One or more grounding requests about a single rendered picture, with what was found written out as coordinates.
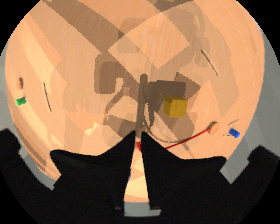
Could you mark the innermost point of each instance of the round wooden button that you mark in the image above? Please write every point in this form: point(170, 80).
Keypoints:
point(214, 127)

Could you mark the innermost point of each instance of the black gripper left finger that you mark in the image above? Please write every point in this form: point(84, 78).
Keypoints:
point(110, 169)

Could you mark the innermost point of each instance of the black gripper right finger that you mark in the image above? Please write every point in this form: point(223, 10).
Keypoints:
point(164, 171)

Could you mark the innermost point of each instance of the blue cylinder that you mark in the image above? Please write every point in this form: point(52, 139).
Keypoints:
point(234, 133)

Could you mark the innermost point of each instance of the small green block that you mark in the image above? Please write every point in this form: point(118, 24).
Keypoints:
point(21, 101)

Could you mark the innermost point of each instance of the red string with thin wooden stick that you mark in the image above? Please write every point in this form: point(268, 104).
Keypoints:
point(141, 111)

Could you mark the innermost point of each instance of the small yellow block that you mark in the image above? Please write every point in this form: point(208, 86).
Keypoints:
point(175, 106)

